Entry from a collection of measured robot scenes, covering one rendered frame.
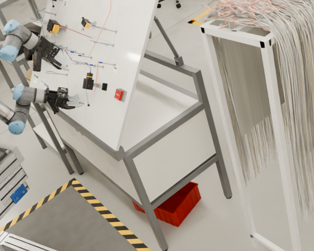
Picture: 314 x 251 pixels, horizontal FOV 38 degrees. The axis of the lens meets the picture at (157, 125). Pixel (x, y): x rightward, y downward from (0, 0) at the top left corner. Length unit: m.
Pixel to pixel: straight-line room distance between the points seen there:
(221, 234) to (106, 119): 1.05
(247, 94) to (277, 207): 1.00
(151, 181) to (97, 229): 0.81
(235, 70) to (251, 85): 0.16
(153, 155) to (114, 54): 0.58
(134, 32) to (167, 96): 0.58
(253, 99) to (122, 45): 0.72
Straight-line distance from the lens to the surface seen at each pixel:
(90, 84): 2.48
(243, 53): 2.16
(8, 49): 2.21
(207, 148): 2.77
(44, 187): 3.84
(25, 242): 3.15
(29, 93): 2.40
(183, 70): 2.59
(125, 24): 2.41
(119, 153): 2.37
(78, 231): 3.32
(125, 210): 3.29
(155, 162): 2.54
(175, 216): 2.99
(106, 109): 2.44
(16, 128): 2.34
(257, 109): 2.35
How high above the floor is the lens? 2.24
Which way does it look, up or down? 35 degrees down
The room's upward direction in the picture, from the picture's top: 19 degrees counter-clockwise
